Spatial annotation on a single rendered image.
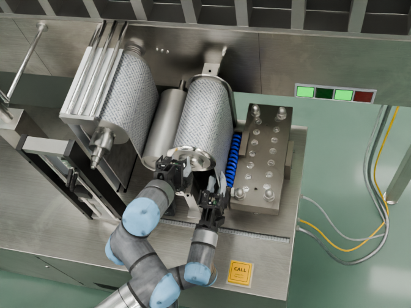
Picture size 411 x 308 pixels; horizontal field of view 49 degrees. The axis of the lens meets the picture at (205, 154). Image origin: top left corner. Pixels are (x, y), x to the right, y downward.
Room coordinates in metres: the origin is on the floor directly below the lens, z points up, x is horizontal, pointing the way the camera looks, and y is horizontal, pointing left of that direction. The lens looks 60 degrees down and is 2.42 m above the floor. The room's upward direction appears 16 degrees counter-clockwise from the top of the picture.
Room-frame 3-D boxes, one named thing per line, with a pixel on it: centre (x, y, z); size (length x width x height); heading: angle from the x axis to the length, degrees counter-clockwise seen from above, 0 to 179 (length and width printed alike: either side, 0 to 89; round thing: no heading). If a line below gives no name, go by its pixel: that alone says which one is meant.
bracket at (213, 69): (0.93, -0.09, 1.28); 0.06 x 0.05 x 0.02; 154
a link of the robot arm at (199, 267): (0.39, 0.11, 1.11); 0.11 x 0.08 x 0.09; 154
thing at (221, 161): (0.75, -0.07, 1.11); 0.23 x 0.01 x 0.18; 154
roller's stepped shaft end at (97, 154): (0.70, 0.30, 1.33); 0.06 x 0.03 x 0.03; 154
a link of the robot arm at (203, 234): (0.46, 0.08, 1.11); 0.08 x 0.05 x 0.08; 64
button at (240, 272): (0.38, 0.00, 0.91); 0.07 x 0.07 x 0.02; 64
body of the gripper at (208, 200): (0.53, 0.04, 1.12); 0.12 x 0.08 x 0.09; 154
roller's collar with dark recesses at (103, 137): (0.75, 0.28, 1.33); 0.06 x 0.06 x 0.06; 64
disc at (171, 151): (0.66, 0.04, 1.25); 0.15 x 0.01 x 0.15; 64
